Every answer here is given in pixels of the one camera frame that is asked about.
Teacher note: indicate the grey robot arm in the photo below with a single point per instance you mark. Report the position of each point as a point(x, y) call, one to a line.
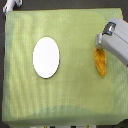
point(114, 38)

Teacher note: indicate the white oval plate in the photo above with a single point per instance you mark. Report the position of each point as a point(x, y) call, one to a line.
point(46, 57)

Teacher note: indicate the green table cloth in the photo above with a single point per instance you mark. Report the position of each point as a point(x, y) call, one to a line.
point(76, 94)

